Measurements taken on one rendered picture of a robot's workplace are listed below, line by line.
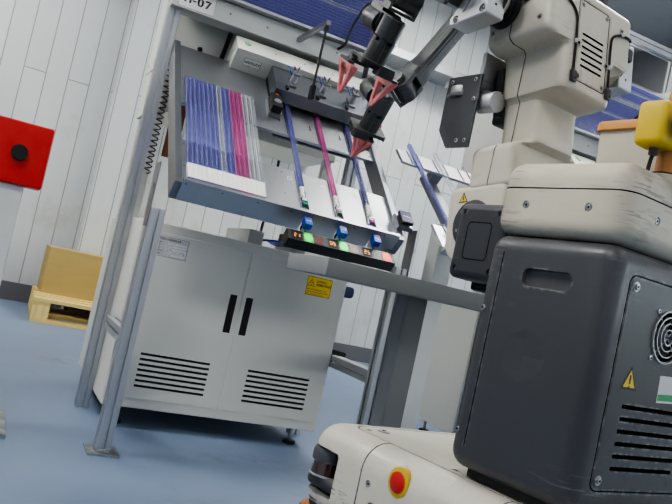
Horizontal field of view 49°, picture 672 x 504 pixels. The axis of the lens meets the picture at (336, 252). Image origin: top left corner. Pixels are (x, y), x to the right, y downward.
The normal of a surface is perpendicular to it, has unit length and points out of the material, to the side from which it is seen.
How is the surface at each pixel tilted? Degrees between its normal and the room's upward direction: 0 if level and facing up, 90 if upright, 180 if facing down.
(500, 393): 90
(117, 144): 90
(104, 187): 90
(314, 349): 90
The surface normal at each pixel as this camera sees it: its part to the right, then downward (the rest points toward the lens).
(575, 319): -0.80, -0.20
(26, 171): 0.41, 0.04
